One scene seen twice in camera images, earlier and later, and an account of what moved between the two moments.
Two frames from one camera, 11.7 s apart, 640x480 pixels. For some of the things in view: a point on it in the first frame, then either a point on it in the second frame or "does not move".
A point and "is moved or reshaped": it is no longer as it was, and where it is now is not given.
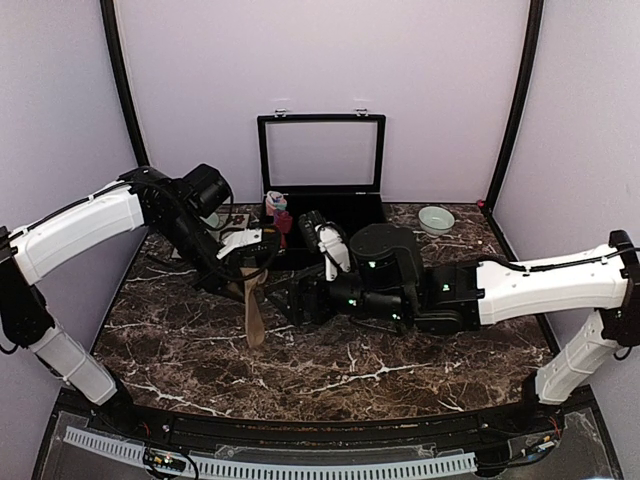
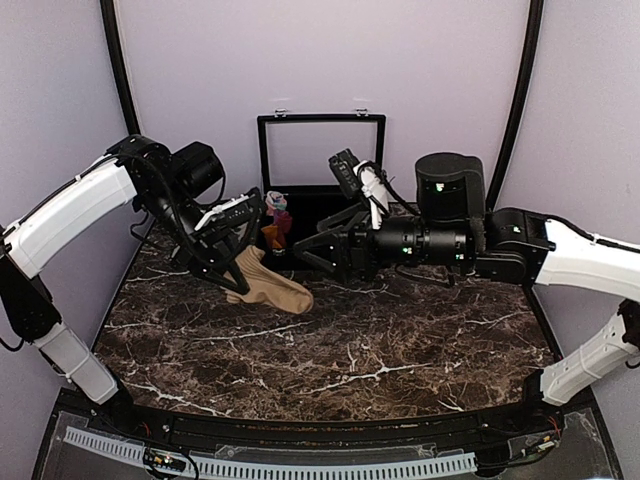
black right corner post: (536, 10) does not move
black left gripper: (222, 273) → (208, 247)
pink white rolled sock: (275, 201) does not move
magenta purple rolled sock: (284, 221) does not move
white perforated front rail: (209, 468) does not move
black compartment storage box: (332, 166) does not move
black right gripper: (307, 280) → (356, 231)
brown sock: (254, 278) is moved or reshaped
